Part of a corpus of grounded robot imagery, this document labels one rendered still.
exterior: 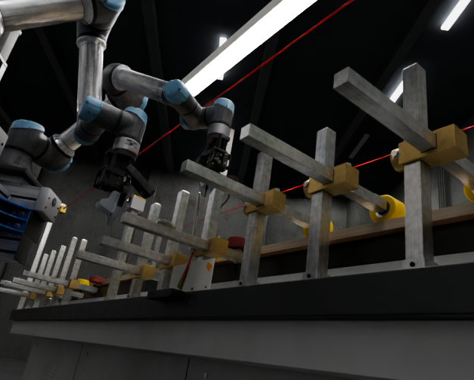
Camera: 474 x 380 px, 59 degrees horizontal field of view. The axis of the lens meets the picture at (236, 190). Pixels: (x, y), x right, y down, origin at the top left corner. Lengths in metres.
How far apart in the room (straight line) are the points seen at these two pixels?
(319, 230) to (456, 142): 0.34
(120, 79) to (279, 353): 1.09
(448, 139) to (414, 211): 0.15
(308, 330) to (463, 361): 0.33
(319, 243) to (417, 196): 0.25
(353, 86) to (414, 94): 0.29
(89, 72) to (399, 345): 1.17
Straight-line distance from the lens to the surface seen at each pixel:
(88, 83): 1.45
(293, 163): 0.93
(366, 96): 0.73
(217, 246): 1.31
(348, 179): 0.99
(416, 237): 0.83
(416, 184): 0.87
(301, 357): 0.97
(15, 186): 1.67
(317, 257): 0.96
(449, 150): 0.86
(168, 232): 1.27
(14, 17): 1.35
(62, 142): 1.84
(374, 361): 0.85
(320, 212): 1.00
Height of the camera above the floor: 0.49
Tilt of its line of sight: 24 degrees up
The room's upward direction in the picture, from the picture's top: 9 degrees clockwise
